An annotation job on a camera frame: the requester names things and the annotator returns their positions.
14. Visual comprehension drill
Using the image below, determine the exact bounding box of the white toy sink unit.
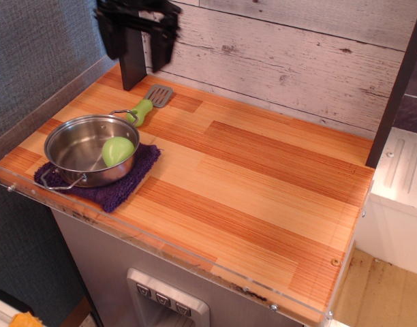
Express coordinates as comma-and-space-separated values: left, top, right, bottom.
354, 128, 417, 274

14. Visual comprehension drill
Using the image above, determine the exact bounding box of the orange object at corner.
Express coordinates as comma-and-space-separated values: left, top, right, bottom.
8, 312, 44, 327

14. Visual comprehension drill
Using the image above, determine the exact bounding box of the dark right shelf post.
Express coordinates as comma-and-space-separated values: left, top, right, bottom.
366, 19, 417, 168

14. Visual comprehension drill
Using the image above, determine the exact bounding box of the green handled grey spatula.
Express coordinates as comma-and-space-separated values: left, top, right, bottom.
125, 84, 173, 127

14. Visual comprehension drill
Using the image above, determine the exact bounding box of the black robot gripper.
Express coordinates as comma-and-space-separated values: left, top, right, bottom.
95, 1, 181, 72

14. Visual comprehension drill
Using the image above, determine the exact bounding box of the dark left shelf post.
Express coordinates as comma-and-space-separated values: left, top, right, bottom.
119, 27, 146, 91

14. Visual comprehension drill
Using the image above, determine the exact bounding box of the stainless steel pot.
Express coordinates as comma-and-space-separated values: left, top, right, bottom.
40, 110, 140, 190

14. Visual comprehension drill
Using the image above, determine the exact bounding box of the purple cloth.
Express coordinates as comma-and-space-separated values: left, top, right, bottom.
33, 142, 162, 213

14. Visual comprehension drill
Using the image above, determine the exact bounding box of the silver dispenser panel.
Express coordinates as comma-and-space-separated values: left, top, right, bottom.
126, 268, 211, 327

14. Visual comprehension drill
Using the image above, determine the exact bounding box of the clear acrylic table guard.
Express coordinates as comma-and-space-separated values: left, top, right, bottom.
0, 66, 373, 326

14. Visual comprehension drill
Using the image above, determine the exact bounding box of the dark shelf post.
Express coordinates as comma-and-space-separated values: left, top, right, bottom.
366, 19, 417, 168
119, 27, 146, 91

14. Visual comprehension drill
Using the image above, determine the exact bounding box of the grey toy fridge cabinet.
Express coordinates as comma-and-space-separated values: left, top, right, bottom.
52, 210, 299, 326

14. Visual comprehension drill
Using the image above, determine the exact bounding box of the green toy pear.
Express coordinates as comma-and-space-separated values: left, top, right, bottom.
102, 136, 135, 167

